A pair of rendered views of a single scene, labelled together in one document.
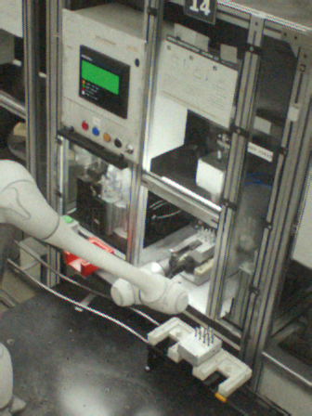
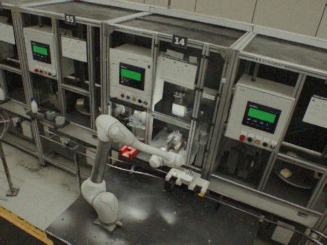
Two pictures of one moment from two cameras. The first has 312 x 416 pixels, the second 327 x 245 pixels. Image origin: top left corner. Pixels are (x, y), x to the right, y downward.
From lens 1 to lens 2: 64 cm
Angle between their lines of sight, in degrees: 16
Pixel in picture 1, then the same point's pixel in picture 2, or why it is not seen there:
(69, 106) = (113, 88)
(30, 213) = (125, 135)
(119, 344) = (148, 183)
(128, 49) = (144, 62)
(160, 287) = (173, 157)
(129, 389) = (160, 200)
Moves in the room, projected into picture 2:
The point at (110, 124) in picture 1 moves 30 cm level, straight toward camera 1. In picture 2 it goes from (135, 94) to (145, 110)
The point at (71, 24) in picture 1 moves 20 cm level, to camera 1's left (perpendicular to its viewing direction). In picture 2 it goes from (114, 53) to (90, 54)
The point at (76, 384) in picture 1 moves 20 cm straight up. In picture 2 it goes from (139, 203) to (140, 186)
